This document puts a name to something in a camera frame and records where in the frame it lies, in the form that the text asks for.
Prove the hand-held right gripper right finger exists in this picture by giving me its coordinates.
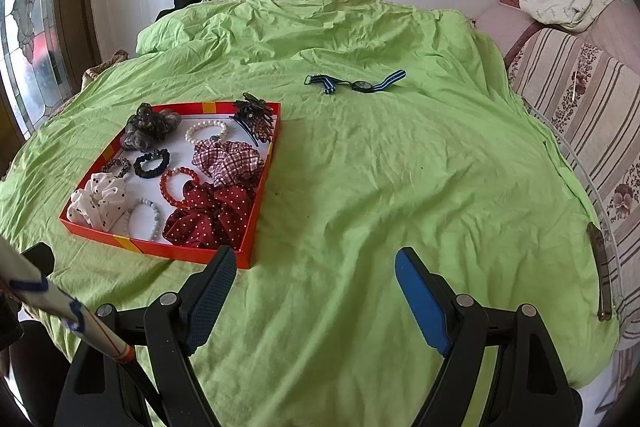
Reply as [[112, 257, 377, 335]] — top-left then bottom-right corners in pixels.
[[394, 247, 583, 427]]

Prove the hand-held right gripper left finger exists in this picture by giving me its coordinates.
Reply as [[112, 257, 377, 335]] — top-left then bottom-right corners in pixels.
[[52, 245, 238, 427]]

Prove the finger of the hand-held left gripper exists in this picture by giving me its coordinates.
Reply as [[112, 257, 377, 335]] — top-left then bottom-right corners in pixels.
[[19, 242, 56, 280]]

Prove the pale grey bead bracelet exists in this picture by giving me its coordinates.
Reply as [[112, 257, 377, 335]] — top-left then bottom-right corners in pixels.
[[125, 198, 163, 242]]

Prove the leopard print hair tie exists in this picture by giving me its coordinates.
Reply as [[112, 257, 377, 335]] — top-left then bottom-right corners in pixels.
[[100, 158, 132, 178]]

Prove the red bead bracelet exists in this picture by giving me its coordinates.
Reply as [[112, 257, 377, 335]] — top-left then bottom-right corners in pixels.
[[160, 167, 202, 208]]

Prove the black hair tie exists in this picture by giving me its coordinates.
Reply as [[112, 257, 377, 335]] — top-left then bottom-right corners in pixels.
[[133, 148, 171, 179]]

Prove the red plaid scrunchie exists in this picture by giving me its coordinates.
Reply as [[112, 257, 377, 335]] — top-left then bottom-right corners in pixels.
[[192, 139, 265, 188]]

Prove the red shallow cardboard box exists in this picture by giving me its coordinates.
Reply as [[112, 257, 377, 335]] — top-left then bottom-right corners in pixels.
[[58, 101, 282, 270]]

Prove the white pearl bracelet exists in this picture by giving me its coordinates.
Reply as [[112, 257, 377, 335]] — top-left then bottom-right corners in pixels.
[[185, 119, 229, 146]]

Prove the white dotted scrunchie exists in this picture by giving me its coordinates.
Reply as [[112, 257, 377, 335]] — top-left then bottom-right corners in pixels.
[[67, 173, 130, 228]]

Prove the dark red dotted scrunchie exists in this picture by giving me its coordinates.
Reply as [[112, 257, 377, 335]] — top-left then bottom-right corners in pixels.
[[162, 183, 257, 250]]

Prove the green bed sheet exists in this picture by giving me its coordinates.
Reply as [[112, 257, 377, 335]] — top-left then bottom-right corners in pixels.
[[0, 0, 621, 427]]

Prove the grey sheer scrunchie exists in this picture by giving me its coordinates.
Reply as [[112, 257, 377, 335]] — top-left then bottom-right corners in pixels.
[[120, 102, 183, 152]]

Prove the dark brown flat strip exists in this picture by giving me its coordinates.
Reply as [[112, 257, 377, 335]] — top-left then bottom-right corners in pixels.
[[589, 221, 613, 322]]

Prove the brown hair claw clip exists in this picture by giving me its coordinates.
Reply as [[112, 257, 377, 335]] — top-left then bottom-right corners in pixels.
[[231, 93, 276, 146]]

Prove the stained glass window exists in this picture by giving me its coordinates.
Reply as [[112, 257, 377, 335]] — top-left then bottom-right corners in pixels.
[[0, 0, 98, 142]]

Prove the striped floral sofa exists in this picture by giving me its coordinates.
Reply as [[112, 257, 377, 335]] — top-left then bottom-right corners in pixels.
[[505, 0, 640, 408]]

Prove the pink cushion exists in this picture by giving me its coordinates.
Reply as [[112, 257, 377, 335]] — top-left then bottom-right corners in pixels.
[[474, 0, 536, 52]]

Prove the watch with striped strap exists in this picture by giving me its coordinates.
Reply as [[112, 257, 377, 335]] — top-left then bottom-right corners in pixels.
[[304, 70, 407, 96]]

